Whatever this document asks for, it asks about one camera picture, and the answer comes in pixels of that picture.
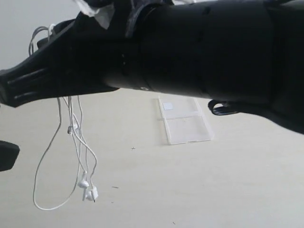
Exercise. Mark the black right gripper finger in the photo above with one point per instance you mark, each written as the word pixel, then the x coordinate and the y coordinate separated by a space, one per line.
pixel 8 155

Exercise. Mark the clear plastic storage case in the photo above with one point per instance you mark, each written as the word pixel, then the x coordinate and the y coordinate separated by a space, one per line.
pixel 180 120

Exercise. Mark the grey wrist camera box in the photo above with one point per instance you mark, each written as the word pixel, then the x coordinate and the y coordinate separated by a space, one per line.
pixel 109 14

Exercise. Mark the white wired earphones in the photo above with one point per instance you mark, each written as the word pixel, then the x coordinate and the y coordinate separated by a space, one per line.
pixel 83 179

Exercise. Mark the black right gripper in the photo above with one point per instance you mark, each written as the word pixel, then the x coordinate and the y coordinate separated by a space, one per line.
pixel 76 59

